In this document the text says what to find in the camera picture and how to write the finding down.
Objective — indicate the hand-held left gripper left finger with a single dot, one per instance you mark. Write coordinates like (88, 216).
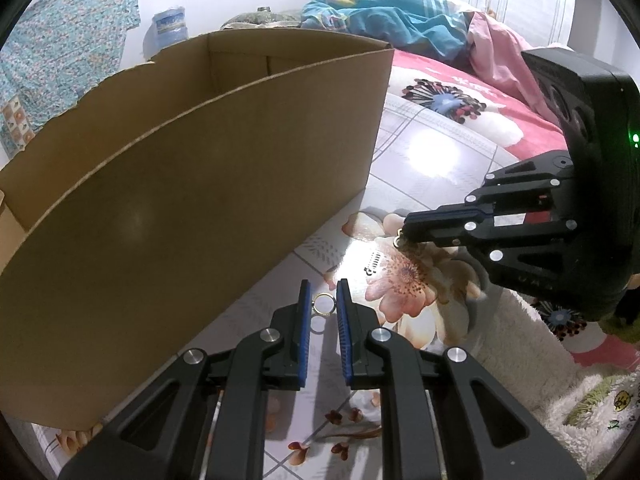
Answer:
(304, 340)

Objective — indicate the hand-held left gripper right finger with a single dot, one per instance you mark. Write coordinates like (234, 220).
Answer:
(344, 340)

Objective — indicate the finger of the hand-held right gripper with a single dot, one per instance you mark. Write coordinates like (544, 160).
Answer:
(520, 260)
(440, 216)

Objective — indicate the gold hoop earring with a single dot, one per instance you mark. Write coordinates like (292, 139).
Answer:
(400, 242)
(323, 313)

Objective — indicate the brown cardboard box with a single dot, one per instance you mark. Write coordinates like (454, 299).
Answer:
(175, 210)

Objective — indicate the floral patterned table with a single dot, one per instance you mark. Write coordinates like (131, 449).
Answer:
(440, 160)

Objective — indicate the pink printed bed sheet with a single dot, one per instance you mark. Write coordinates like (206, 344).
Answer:
(537, 139)

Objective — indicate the small silver hair clip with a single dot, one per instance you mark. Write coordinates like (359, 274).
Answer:
(372, 263)

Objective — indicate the green fluffy mat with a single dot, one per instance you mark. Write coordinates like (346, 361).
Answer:
(600, 390)

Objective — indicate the pink blanket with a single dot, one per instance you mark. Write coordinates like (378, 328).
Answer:
(505, 60)

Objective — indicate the blue striped blanket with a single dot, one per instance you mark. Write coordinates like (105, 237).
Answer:
(390, 20)

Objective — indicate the grey pillow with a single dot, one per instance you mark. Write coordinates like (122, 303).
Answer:
(265, 19)

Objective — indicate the blue water bottle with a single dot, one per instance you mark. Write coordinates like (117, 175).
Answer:
(170, 27)

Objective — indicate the patchwork printed cloth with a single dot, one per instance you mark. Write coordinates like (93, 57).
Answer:
(17, 125)

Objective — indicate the teal patterned hanging cloth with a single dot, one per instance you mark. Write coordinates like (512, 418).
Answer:
(65, 35)

